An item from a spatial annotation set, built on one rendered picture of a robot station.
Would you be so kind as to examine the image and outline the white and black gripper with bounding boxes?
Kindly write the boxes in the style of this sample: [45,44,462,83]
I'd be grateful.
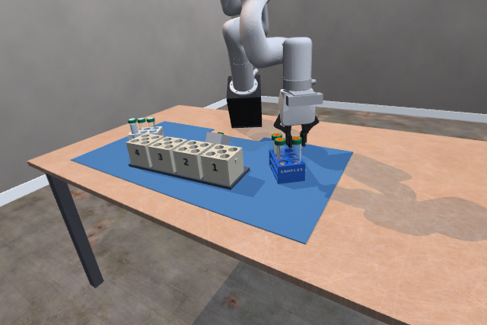
[273,89,319,148]

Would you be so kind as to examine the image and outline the white tube rack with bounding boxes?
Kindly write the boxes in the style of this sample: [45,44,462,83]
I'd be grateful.
[128,126,164,141]

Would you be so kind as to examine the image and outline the blue flat mat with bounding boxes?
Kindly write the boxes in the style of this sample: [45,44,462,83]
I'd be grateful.
[71,121,353,244]

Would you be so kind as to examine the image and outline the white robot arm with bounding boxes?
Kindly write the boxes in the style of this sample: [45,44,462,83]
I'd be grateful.
[220,0,323,107]

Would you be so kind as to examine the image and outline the blue tube rack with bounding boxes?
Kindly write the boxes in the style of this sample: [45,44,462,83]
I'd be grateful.
[269,148,305,184]

